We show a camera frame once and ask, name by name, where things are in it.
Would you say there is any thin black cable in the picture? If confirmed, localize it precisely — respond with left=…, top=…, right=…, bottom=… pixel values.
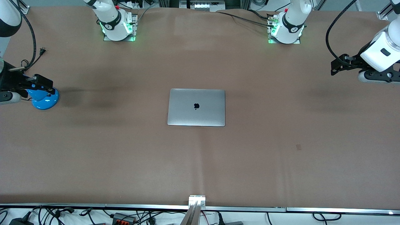
left=216, top=11, right=272, bottom=28

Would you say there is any silver metal bracket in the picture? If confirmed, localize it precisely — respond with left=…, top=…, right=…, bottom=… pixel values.
left=188, top=195, right=206, bottom=210

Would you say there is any thick black cable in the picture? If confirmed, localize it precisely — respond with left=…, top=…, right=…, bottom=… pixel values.
left=248, top=9, right=269, bottom=20

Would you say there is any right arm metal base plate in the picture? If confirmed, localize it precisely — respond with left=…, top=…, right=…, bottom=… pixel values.
left=103, top=12, right=138, bottom=42

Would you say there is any brown table cover mat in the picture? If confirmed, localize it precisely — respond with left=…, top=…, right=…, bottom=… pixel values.
left=0, top=6, right=400, bottom=209

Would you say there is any black box with orange connectors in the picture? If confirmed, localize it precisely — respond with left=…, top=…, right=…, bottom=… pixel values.
left=112, top=212, right=137, bottom=224

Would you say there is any aluminium table edge rail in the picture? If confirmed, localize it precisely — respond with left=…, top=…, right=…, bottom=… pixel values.
left=0, top=203, right=400, bottom=216

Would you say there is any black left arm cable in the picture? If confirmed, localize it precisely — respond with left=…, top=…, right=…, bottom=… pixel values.
left=325, top=0, right=358, bottom=63

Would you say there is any grey laptop computer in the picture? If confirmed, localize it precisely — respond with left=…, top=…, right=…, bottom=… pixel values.
left=167, top=88, right=226, bottom=127

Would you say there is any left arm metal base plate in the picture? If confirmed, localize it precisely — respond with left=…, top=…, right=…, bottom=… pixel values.
left=267, top=12, right=301, bottom=44

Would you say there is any black lamp power cord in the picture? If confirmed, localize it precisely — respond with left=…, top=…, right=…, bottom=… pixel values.
left=19, top=47, right=47, bottom=71

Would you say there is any white power strip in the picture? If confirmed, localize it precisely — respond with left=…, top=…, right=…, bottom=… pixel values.
left=125, top=0, right=145, bottom=9

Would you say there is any blue desk lamp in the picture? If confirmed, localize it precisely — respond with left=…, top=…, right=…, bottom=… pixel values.
left=27, top=87, right=60, bottom=110

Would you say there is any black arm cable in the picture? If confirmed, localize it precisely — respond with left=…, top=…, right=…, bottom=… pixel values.
left=325, top=0, right=358, bottom=63
left=11, top=0, right=37, bottom=70

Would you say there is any black cable connector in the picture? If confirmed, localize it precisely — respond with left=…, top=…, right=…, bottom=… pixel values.
left=55, top=206, right=75, bottom=216

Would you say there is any aluminium profile beam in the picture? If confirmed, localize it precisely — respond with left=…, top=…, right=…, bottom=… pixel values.
left=180, top=202, right=201, bottom=225

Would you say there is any grey electrical device box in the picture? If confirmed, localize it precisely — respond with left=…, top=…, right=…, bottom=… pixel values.
left=180, top=0, right=226, bottom=12

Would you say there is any thin grey cable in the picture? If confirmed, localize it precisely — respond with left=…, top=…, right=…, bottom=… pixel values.
left=134, top=8, right=151, bottom=32

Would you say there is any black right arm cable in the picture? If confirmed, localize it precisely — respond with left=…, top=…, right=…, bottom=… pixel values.
left=11, top=0, right=37, bottom=70

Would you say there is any black power adapter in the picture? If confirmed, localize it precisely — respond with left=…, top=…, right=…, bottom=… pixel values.
left=9, top=217, right=34, bottom=225

